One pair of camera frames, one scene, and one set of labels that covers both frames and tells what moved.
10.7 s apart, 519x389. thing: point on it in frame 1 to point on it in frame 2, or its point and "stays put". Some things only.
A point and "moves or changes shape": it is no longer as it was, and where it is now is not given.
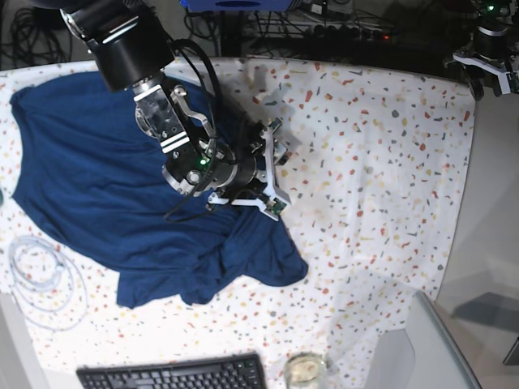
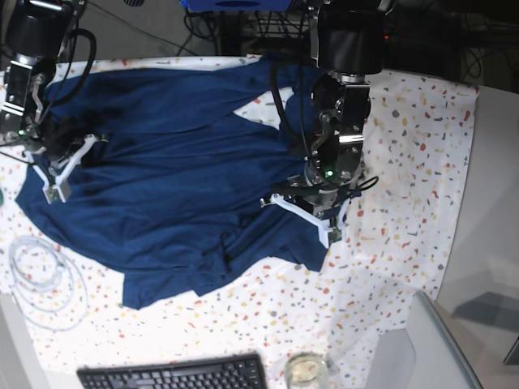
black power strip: [317, 29] stays put
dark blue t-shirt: [90, 173] moves or changes shape
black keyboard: [242, 371] stays put
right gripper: [508, 71] to [323, 207]
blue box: [237, 5] stays put
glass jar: [306, 370] stays put
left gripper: [275, 200] to [57, 177]
